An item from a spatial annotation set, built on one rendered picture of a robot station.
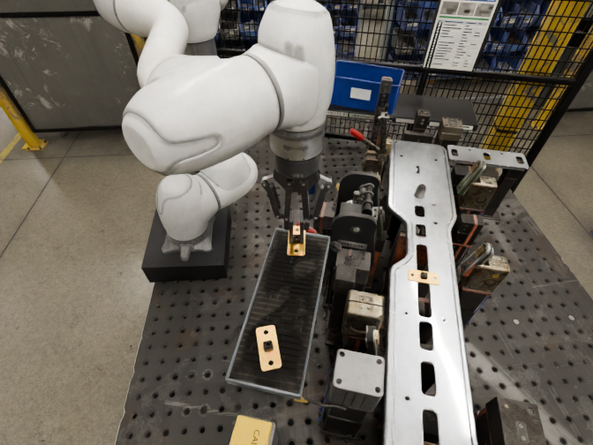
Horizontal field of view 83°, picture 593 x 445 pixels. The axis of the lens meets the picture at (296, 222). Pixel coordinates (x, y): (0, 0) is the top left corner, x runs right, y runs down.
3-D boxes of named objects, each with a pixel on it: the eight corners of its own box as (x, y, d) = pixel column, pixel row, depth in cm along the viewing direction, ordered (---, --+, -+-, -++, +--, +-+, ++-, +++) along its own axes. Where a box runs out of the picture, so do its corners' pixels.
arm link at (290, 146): (326, 134, 49) (324, 166, 53) (326, 102, 55) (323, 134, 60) (264, 132, 49) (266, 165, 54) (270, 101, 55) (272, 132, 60)
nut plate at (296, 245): (304, 256, 72) (304, 252, 71) (287, 255, 72) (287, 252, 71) (305, 226, 78) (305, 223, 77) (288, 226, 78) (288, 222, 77)
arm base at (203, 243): (160, 263, 122) (155, 254, 118) (169, 215, 136) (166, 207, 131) (211, 261, 123) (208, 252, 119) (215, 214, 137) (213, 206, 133)
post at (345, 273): (340, 348, 111) (356, 282, 81) (325, 344, 111) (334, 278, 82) (341, 333, 114) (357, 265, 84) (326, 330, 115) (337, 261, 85)
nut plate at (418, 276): (438, 274, 95) (439, 271, 94) (439, 285, 92) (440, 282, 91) (408, 268, 96) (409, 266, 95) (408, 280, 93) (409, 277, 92)
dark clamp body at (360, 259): (358, 342, 112) (379, 279, 84) (319, 334, 114) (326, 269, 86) (361, 313, 119) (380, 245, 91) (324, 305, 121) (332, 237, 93)
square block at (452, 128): (436, 195, 160) (464, 128, 133) (418, 192, 161) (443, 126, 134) (435, 184, 165) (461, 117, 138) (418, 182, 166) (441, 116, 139)
